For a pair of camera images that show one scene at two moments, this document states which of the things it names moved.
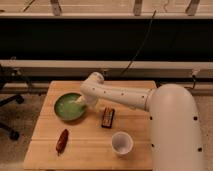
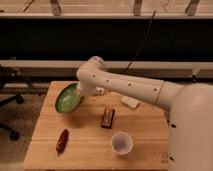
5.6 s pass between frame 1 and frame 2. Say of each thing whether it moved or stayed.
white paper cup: stayed
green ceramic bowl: moved
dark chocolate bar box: stayed
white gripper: moved
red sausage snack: stayed
